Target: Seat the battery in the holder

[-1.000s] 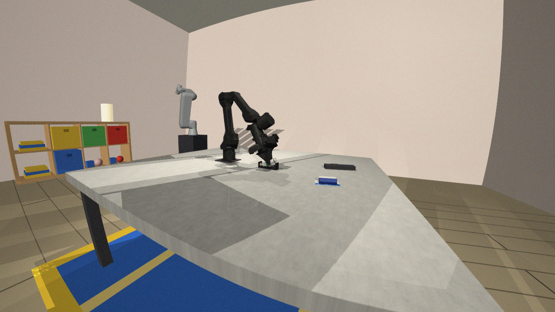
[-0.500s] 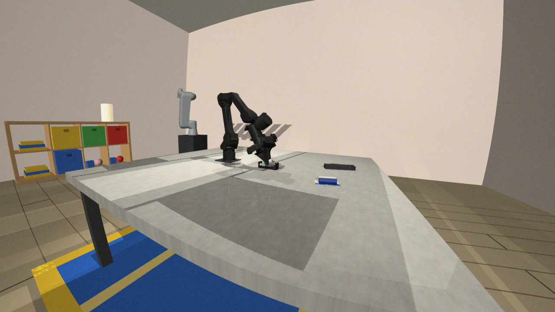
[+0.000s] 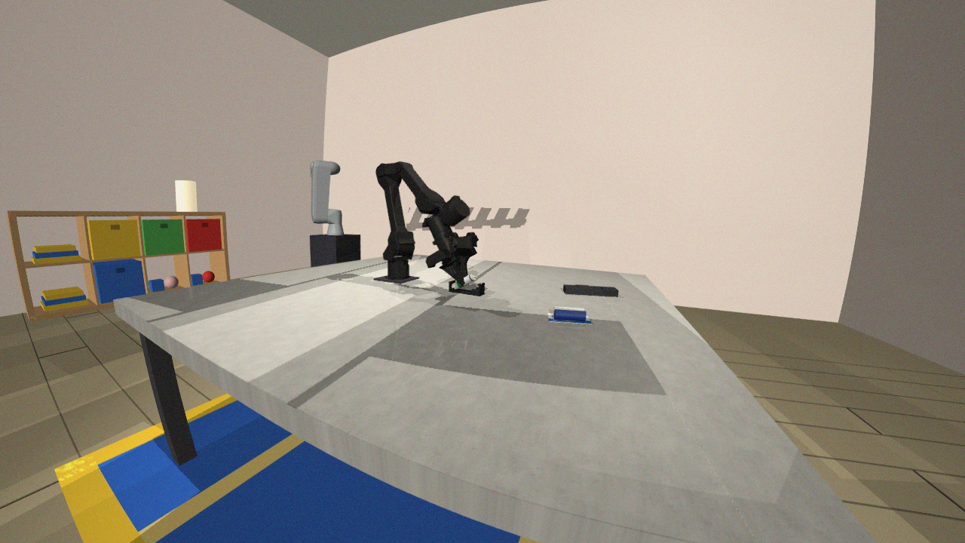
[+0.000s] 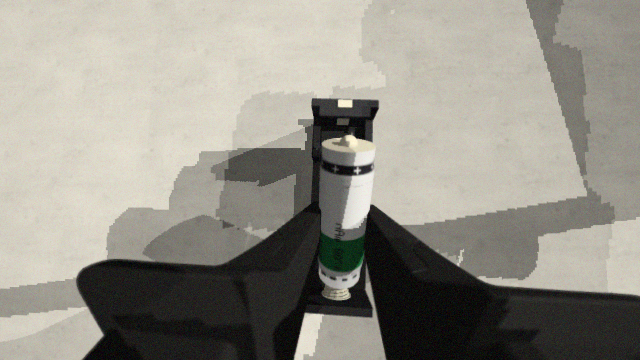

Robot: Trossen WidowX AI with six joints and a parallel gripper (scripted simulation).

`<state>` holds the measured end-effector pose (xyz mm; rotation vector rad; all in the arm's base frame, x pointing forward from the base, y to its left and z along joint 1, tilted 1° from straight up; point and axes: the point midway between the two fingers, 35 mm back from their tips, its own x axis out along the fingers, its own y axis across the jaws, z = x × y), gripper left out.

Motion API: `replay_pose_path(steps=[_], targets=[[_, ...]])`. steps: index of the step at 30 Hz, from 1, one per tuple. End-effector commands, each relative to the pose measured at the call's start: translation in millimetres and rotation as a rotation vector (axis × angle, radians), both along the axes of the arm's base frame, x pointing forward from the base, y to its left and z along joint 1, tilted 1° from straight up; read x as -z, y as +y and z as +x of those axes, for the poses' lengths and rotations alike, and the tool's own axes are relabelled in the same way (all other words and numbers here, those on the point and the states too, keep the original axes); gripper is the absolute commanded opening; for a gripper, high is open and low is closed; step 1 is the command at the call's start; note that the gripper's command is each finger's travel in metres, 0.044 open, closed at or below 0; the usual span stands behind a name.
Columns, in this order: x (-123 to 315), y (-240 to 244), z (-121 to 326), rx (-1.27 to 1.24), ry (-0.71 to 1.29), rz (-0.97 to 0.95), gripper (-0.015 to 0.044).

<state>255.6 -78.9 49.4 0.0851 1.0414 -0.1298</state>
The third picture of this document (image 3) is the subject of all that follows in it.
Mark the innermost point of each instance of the white and green battery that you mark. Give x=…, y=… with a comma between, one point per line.
x=468, y=279

